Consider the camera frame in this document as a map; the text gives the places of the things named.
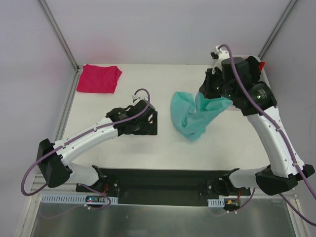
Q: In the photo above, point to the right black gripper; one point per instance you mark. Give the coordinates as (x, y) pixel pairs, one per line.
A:
(207, 87)

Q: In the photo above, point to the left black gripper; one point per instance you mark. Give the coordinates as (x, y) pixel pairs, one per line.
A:
(150, 124)

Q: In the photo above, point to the teal t shirt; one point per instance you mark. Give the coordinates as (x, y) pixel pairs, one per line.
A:
(191, 115)

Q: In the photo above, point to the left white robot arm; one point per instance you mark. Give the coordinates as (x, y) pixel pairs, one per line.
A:
(58, 168)

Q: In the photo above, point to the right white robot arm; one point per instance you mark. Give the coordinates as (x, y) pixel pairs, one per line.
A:
(239, 81)

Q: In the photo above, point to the black t shirt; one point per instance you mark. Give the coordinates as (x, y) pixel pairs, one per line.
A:
(253, 68)

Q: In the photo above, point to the white plastic basket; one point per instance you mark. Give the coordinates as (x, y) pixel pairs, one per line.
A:
(248, 66)

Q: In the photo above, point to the red t shirt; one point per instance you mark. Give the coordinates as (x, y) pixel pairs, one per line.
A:
(261, 65)

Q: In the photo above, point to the folded pink t shirt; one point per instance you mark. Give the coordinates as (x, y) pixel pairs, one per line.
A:
(96, 79)

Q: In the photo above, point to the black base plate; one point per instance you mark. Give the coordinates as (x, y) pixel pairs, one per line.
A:
(161, 187)

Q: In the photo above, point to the right aluminium frame post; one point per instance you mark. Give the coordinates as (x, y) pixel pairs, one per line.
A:
(291, 5)

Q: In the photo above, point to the aluminium frame post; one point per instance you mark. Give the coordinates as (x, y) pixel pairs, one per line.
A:
(291, 5)
(56, 29)

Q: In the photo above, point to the aluminium front rail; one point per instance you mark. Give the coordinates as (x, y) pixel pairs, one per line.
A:
(40, 186)

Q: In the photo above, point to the right grey cable duct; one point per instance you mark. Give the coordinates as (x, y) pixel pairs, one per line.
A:
(216, 203)

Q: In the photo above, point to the grey cable duct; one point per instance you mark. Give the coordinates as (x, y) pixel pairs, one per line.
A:
(216, 203)
(78, 199)

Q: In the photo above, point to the left grey cable duct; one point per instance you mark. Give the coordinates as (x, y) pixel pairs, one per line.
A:
(78, 199)

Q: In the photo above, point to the left aluminium frame post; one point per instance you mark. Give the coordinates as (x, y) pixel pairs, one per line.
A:
(56, 29)

